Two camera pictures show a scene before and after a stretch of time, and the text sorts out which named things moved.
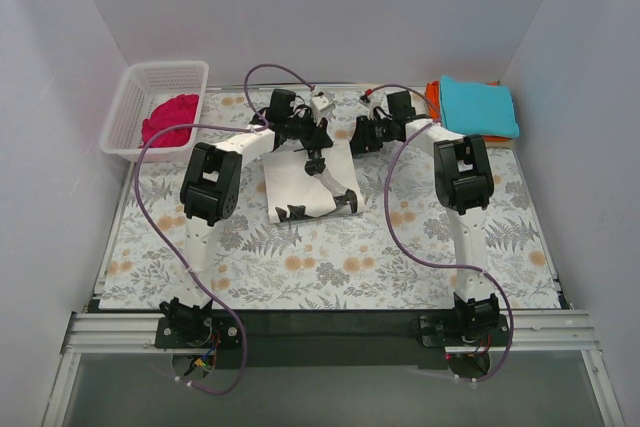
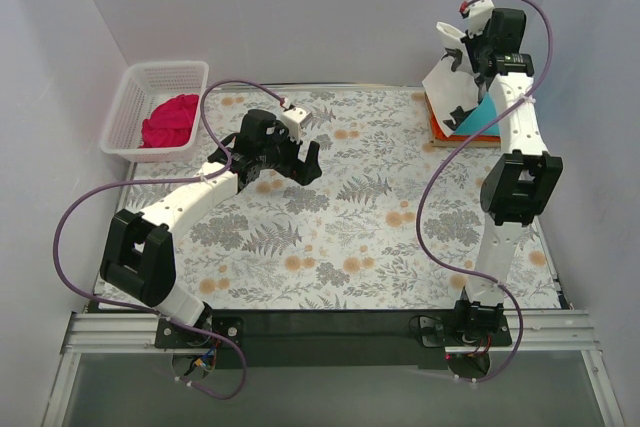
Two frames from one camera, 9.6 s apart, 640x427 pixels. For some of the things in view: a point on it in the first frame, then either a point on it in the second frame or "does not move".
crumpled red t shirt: x=176 y=110 does not move
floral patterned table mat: x=330 y=197 does not move
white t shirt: x=287 y=184 → x=450 y=86
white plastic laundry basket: x=143 y=86 does not move
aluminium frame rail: x=532 y=332 does not move
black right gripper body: x=360 y=136 → x=473 y=61
